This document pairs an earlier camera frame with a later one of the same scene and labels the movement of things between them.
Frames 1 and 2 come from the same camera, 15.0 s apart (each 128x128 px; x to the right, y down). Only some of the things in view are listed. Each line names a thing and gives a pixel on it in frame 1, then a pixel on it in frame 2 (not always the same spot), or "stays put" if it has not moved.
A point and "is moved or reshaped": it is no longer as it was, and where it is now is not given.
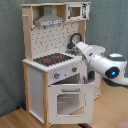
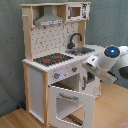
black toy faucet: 72,45 stays put
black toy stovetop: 50,59 stays put
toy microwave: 77,11 stays put
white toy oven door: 71,103 is moved or reshaped
